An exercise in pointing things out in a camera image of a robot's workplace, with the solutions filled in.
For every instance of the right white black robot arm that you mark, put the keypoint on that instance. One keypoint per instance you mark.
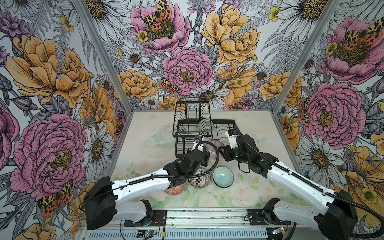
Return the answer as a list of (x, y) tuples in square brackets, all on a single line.
[(335, 219)]

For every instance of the aluminium front rail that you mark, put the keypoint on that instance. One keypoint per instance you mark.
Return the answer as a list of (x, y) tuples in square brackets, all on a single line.
[(203, 224)]

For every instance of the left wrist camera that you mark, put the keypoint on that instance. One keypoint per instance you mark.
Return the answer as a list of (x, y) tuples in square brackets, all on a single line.
[(198, 139)]

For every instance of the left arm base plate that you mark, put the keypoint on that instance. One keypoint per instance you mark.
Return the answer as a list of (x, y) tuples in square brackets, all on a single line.
[(158, 219)]

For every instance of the teal concentric pattern bowl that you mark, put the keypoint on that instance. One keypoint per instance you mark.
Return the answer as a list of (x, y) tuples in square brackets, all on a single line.
[(223, 177)]

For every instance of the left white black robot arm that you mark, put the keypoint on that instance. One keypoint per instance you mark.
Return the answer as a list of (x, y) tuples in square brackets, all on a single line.
[(113, 201)]

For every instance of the green geometric pattern bowl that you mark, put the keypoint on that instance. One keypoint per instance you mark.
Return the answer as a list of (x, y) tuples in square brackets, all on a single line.
[(174, 191)]

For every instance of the black wire dish rack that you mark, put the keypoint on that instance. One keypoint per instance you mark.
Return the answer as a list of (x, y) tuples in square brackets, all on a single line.
[(193, 117)]

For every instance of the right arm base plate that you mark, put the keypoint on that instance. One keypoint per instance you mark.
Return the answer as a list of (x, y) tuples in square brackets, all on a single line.
[(259, 217)]

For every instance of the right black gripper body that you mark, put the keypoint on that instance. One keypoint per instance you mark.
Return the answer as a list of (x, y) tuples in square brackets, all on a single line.
[(235, 154)]

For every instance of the pink striped bowl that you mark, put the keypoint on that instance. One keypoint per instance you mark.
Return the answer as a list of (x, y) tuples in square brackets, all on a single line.
[(203, 181)]

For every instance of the green circuit board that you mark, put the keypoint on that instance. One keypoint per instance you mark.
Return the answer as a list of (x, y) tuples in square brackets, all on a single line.
[(148, 233)]

